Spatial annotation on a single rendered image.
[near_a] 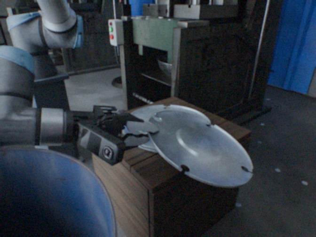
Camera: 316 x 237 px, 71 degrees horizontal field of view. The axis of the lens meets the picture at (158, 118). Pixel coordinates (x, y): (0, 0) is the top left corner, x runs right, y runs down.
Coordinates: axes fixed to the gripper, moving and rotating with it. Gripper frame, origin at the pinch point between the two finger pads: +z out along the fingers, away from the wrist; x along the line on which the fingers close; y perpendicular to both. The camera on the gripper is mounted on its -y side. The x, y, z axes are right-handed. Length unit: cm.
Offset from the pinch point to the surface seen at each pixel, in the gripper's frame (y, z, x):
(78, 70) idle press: 220, 9, 39
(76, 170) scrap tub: -9.4, -18.5, 2.5
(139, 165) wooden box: 0.4, -1.7, 9.4
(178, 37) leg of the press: 45, 25, -22
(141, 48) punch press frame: 83, 24, -11
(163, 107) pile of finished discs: 27.3, 16.5, 3.6
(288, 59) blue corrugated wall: 93, 163, -25
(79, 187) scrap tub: -9.3, -17.7, 6.2
